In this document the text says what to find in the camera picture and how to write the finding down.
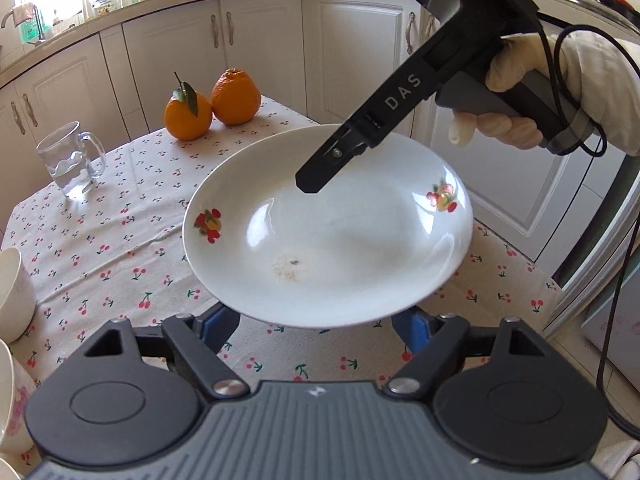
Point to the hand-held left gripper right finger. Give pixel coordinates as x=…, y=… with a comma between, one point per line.
x=415, y=332

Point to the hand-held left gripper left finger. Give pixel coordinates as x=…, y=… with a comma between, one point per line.
x=215, y=330

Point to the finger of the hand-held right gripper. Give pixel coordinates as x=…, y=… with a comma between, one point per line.
x=325, y=165

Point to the white plate with brown stain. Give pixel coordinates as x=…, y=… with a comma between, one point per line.
x=350, y=250

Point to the plain white bowl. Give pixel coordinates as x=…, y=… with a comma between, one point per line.
x=15, y=295

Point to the white bowl pink floral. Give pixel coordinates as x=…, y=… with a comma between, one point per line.
x=12, y=410

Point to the person's right hand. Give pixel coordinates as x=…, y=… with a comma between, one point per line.
x=600, y=75

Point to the white kitchen cabinets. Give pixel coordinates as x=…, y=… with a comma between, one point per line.
x=350, y=50

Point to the bumpy orange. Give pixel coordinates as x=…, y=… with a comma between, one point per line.
x=235, y=100

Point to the cherry print tablecloth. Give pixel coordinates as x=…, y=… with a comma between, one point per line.
x=125, y=240

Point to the orange with green leaf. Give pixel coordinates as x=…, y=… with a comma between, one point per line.
x=187, y=120

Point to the silver white appliance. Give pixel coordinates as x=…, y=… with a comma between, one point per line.
x=590, y=260

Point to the clear glass mug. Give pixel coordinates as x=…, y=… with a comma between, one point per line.
x=62, y=160

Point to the floral lidded jar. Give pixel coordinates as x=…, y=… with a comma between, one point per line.
x=106, y=6

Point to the metal sink faucet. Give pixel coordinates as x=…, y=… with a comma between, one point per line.
x=39, y=35

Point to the green dish soap bottle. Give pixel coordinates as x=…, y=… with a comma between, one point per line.
x=27, y=32

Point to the pink cloth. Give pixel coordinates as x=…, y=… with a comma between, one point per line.
x=24, y=12

